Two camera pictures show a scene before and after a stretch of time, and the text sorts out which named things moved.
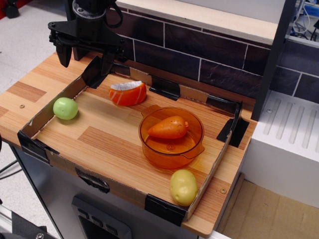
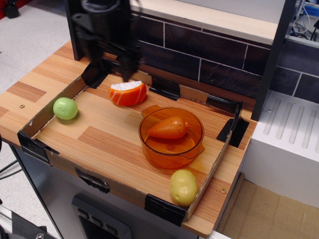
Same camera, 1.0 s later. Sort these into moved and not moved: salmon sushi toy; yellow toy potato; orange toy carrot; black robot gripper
Moved: black robot gripper
Not moved: salmon sushi toy; orange toy carrot; yellow toy potato
